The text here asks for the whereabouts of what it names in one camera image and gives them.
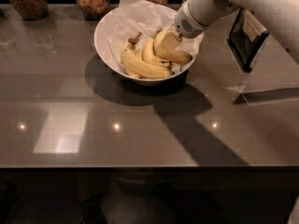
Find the white paper liner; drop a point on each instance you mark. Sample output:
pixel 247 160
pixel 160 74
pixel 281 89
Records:
pixel 188 45

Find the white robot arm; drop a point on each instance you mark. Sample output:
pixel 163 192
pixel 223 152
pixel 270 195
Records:
pixel 279 17

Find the white ceramic bowl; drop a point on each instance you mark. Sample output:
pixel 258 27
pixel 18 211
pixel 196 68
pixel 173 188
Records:
pixel 104 38

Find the left glass cereal jar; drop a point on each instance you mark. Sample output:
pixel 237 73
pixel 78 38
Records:
pixel 31 9

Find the middle glass cereal jar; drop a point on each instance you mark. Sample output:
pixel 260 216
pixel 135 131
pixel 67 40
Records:
pixel 92 2

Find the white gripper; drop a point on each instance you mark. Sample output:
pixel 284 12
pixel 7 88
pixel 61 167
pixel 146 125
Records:
pixel 186 26

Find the yellow banana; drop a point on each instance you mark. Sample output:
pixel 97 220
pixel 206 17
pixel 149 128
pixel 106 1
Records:
pixel 176 56
pixel 148 53
pixel 136 67

